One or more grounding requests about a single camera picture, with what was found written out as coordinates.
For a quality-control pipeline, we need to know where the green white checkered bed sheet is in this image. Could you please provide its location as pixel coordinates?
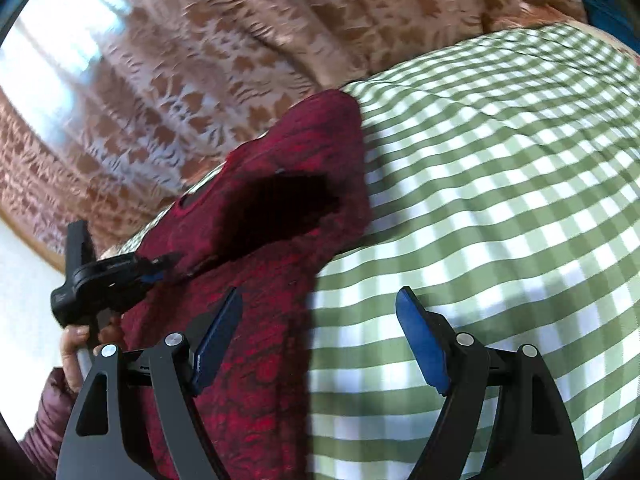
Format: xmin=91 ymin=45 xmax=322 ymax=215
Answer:
xmin=102 ymin=22 xmax=640 ymax=480

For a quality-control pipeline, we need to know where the maroon puffer jacket sleeve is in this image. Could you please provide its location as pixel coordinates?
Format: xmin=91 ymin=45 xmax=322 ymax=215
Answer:
xmin=20 ymin=367 xmax=77 ymax=479

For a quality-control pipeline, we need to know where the red floral knit sweater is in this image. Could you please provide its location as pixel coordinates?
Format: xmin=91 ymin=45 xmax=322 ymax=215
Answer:
xmin=122 ymin=90 xmax=371 ymax=479

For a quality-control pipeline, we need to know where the person's left hand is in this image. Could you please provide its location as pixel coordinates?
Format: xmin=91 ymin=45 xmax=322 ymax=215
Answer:
xmin=60 ymin=314 xmax=126 ymax=393

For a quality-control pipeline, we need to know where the wooden door frame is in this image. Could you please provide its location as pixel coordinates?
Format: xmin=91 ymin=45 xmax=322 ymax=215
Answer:
xmin=0 ymin=210 xmax=65 ymax=273

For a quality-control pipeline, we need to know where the brown floral curtain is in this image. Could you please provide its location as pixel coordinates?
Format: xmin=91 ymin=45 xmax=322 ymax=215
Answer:
xmin=1 ymin=0 xmax=586 ymax=257

